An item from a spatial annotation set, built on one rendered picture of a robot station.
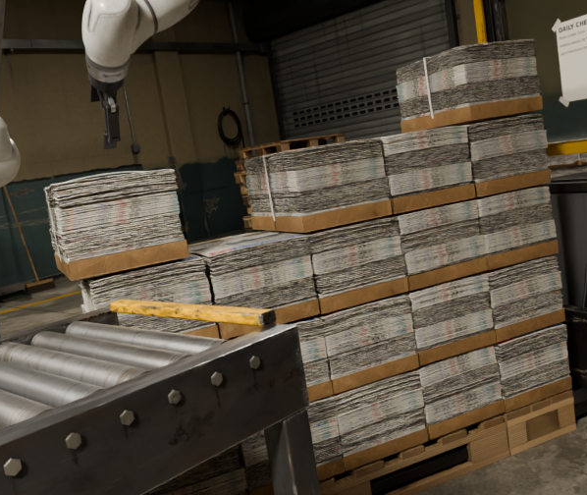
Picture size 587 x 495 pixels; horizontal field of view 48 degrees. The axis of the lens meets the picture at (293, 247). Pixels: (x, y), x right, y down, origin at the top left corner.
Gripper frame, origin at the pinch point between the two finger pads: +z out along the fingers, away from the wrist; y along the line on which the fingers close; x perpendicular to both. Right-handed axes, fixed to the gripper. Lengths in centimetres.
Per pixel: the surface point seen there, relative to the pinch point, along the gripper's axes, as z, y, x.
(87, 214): 5.7, 21.0, -8.2
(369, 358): 31, 68, 60
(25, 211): 639, -296, -1
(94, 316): -14, 52, -14
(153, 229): 8.7, 26.4, 6.4
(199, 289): 17.0, 41.3, 15.2
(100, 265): 10.5, 32.3, -7.6
